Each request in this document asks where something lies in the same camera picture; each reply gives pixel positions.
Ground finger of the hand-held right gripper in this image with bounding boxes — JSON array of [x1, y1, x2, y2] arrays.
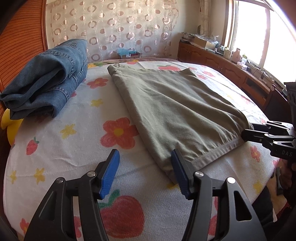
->
[[241, 129, 295, 152], [251, 121, 295, 135]]

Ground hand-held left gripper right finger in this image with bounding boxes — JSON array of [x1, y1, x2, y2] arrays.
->
[[171, 149, 266, 241]]

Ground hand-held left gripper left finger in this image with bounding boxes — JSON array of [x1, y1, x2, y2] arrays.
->
[[24, 149, 121, 241]]

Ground khaki short pants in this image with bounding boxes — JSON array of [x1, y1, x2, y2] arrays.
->
[[107, 64, 254, 184]]

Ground person's right hand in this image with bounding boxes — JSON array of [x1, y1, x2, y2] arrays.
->
[[283, 162, 296, 202]]

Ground bed with white floral sheet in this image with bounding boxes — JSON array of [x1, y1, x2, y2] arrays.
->
[[3, 58, 281, 241]]

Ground pink bottle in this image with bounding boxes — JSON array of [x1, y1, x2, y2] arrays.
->
[[232, 48, 242, 63]]

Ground long wooden cabinet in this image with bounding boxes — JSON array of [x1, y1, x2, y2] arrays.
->
[[178, 39, 290, 110]]

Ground wooden framed window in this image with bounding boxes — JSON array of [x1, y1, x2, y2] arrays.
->
[[221, 0, 296, 84]]

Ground open cardboard box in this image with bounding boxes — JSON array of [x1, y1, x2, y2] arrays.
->
[[193, 36, 215, 49]]

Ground yellow plush toy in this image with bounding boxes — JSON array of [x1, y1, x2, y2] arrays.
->
[[0, 108, 24, 146]]

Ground colourful flower blanket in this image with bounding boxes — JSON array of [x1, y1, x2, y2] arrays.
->
[[88, 57, 179, 69]]

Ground folded blue jeans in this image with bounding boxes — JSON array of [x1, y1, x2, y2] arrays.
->
[[0, 39, 89, 120]]

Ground stack of small boxes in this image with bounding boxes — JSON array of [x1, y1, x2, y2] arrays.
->
[[180, 32, 195, 43]]

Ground cardboard box with blue cloth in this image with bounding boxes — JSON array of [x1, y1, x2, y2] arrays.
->
[[116, 48, 141, 59]]

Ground patterned window curtain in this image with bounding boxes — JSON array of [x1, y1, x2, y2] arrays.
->
[[198, 0, 215, 37]]

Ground sheer curtain with circles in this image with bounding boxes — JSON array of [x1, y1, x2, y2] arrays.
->
[[45, 0, 180, 63]]

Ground wooden slatted wardrobe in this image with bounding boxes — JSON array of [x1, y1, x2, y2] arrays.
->
[[0, 0, 50, 93]]

